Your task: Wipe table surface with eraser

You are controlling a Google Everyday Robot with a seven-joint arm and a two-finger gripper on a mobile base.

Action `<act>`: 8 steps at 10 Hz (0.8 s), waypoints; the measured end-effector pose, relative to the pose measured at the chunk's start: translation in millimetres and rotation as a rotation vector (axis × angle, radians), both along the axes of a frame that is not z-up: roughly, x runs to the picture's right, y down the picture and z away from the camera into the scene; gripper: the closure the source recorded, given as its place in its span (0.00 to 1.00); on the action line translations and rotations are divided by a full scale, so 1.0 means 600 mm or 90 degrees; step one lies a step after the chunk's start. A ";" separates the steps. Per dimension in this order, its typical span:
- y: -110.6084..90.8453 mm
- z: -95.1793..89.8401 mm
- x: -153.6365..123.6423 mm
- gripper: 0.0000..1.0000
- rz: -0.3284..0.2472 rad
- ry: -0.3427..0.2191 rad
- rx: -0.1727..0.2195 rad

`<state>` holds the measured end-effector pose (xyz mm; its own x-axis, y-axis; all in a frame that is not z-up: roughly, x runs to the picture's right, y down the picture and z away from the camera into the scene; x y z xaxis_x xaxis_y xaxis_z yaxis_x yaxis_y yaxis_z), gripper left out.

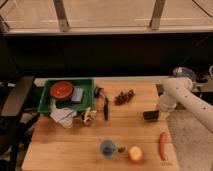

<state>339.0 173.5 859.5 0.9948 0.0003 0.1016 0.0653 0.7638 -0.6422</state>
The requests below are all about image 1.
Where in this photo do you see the small dark object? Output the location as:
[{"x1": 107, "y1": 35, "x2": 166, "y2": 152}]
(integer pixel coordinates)
[{"x1": 118, "y1": 146, "x2": 126, "y2": 153}]

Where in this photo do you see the bunch of red grapes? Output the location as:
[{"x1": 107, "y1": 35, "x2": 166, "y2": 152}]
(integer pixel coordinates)
[{"x1": 114, "y1": 89, "x2": 135, "y2": 105}]

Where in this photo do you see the red bowl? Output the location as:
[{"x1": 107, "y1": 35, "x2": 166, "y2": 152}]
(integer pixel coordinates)
[{"x1": 50, "y1": 81, "x2": 74, "y2": 100}]

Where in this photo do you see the green plastic tray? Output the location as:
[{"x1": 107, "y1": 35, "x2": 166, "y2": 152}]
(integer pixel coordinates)
[{"x1": 37, "y1": 79, "x2": 94, "y2": 116}]

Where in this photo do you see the white crumpled cloth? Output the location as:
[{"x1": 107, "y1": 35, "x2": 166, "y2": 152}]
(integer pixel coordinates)
[{"x1": 50, "y1": 108, "x2": 77, "y2": 128}]

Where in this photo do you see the metal bowl on side table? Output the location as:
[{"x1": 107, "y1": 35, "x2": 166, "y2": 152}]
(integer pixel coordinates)
[{"x1": 173, "y1": 67, "x2": 196, "y2": 80}]

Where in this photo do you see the orange carrot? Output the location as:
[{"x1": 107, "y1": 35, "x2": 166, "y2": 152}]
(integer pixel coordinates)
[{"x1": 159, "y1": 132, "x2": 167, "y2": 161}]

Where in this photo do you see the blue white eraser sponge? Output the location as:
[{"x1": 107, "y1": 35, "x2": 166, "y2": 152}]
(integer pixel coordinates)
[{"x1": 71, "y1": 88, "x2": 83, "y2": 103}]

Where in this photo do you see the blue cup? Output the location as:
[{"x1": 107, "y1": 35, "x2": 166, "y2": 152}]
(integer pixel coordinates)
[{"x1": 99, "y1": 140, "x2": 116, "y2": 158}]

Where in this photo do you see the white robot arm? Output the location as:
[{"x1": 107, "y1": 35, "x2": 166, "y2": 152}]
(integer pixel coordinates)
[{"x1": 155, "y1": 77, "x2": 213, "y2": 134}]

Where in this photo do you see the black office chair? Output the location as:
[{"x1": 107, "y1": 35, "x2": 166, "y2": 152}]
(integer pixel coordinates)
[{"x1": 0, "y1": 76, "x2": 40, "y2": 171}]

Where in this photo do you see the red yellow apple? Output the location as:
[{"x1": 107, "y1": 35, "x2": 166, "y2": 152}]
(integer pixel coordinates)
[{"x1": 128, "y1": 146, "x2": 144, "y2": 163}]

